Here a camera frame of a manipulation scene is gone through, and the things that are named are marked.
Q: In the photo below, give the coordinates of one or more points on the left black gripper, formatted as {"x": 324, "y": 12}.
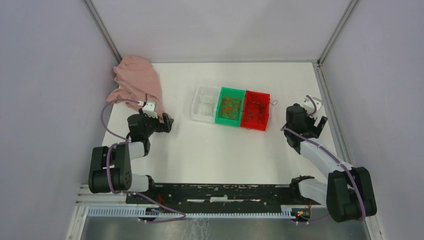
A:
{"x": 165, "y": 127}

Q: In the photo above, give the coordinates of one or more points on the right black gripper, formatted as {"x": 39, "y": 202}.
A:
{"x": 316, "y": 130}

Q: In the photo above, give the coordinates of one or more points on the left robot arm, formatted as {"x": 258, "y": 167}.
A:
{"x": 110, "y": 167}

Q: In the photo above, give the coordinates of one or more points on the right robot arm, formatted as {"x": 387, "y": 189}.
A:
{"x": 348, "y": 192}

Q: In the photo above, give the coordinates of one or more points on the pink cloth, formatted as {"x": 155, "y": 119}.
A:
{"x": 137, "y": 80}

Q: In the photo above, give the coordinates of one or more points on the red plastic bin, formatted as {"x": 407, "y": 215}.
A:
{"x": 256, "y": 110}

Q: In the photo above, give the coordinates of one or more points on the clear plastic bin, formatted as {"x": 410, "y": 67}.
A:
{"x": 204, "y": 104}

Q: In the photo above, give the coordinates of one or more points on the green plastic bin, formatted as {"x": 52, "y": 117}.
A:
{"x": 230, "y": 107}

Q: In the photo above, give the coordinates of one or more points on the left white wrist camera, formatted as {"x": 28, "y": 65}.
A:
{"x": 148, "y": 108}

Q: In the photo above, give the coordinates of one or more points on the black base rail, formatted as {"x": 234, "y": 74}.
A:
{"x": 196, "y": 198}

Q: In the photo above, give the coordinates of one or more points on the white slotted cable duct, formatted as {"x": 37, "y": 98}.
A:
{"x": 144, "y": 212}

